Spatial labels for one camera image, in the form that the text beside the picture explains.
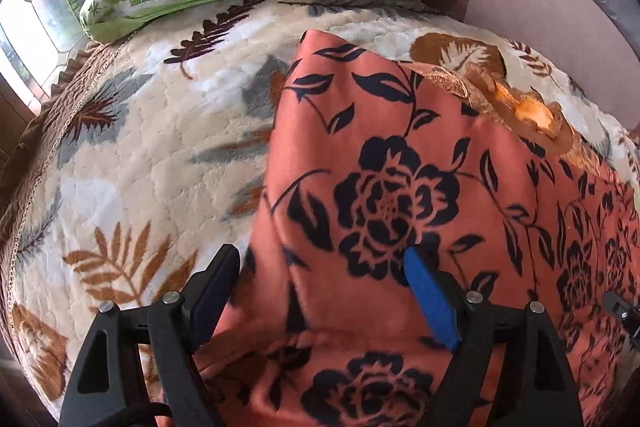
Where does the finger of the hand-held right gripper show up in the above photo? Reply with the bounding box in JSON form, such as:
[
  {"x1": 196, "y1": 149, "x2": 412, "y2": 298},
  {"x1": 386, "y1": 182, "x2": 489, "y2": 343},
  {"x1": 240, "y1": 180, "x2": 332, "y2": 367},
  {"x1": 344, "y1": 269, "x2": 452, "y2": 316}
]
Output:
[{"x1": 602, "y1": 290, "x2": 640, "y2": 339}]

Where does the cream leaf print blanket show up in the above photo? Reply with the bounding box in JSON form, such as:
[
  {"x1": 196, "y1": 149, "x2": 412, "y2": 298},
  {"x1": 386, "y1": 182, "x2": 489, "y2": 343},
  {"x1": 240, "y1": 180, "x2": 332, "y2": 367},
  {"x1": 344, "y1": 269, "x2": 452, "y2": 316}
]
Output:
[{"x1": 0, "y1": 0, "x2": 640, "y2": 418}]

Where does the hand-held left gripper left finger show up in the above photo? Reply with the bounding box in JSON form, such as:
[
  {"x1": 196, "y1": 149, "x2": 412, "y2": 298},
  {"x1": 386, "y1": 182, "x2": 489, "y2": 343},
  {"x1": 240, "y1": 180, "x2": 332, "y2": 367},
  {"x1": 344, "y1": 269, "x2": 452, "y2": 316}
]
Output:
[{"x1": 59, "y1": 243, "x2": 242, "y2": 427}]

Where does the brown quilted bedspread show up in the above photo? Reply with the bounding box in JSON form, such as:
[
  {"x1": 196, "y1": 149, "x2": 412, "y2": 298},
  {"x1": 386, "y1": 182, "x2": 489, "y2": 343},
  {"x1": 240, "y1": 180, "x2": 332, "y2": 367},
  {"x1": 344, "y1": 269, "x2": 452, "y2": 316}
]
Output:
[{"x1": 0, "y1": 39, "x2": 123, "y2": 258}]

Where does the orange black floral garment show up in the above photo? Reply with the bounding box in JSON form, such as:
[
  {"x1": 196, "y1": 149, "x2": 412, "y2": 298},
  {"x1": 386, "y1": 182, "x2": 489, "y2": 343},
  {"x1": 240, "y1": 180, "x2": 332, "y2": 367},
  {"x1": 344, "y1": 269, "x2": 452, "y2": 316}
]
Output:
[{"x1": 150, "y1": 29, "x2": 640, "y2": 427}]

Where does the stained glass window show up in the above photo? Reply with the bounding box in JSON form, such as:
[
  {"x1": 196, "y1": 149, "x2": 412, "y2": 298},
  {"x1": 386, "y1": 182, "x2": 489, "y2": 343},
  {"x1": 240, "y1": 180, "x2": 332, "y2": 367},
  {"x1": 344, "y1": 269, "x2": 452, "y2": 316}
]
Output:
[{"x1": 0, "y1": 0, "x2": 88, "y2": 112}]

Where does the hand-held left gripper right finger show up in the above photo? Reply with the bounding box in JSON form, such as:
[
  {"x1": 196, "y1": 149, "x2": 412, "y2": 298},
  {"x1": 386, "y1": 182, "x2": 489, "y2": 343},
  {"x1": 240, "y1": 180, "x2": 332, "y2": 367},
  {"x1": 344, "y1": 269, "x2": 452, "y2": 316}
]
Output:
[{"x1": 402, "y1": 247, "x2": 586, "y2": 427}]

